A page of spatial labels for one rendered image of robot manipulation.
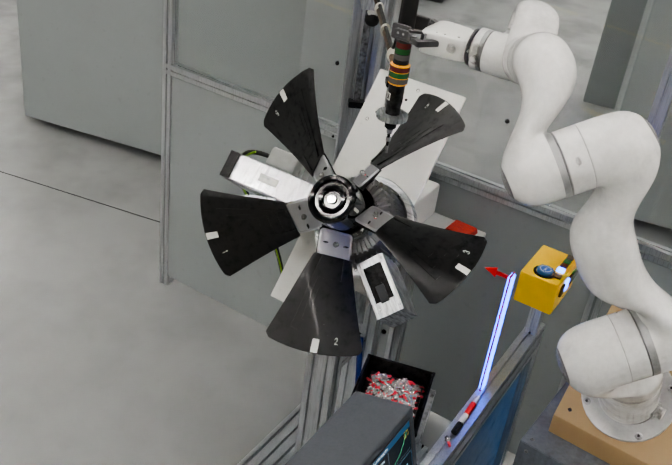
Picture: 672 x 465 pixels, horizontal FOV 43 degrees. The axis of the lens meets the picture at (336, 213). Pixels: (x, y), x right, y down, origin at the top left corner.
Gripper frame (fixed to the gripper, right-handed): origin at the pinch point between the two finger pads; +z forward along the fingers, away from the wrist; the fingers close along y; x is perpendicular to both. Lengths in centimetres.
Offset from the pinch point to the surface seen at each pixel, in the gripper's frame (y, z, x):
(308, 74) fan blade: 11.8, 30.1, -23.2
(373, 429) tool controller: -65, -37, -41
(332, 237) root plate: -6, 8, -53
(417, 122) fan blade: 16.8, 1.3, -27.8
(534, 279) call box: 21, -35, -59
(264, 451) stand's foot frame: 15, 33, -157
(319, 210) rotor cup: -7.1, 11.3, -46.1
